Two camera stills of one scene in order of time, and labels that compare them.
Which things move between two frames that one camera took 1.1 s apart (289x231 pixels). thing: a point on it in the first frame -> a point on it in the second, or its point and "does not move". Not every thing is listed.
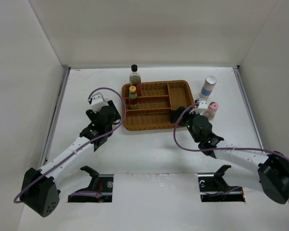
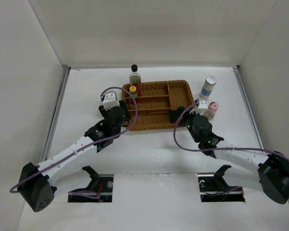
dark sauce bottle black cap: x=135 y=79 does not move
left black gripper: x=93 y=116 -> x=103 y=110
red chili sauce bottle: x=133 y=104 does not move
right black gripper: x=175 y=112 does not move
